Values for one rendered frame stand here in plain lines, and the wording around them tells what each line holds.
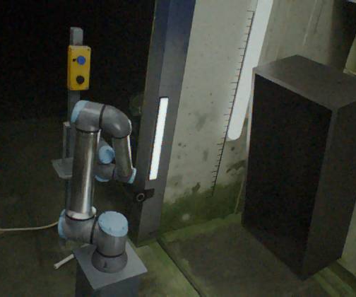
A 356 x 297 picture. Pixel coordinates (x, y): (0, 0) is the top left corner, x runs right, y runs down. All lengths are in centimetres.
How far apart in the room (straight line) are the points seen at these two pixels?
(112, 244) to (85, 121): 64
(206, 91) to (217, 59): 23
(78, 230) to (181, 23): 136
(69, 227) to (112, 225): 22
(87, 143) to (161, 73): 90
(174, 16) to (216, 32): 35
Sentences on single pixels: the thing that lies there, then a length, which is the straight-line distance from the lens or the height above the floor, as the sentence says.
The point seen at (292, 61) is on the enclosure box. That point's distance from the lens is 256.
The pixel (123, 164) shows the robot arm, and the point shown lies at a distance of 225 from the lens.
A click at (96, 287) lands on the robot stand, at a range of 221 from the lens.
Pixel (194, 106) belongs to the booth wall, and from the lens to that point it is 295.
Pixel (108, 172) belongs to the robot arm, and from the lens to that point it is 243.
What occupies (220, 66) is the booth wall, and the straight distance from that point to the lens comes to 296.
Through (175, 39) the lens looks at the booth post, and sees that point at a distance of 268.
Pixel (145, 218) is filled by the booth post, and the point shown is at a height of 28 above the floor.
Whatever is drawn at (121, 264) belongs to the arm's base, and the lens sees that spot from 228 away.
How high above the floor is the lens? 224
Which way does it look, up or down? 27 degrees down
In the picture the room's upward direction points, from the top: 10 degrees clockwise
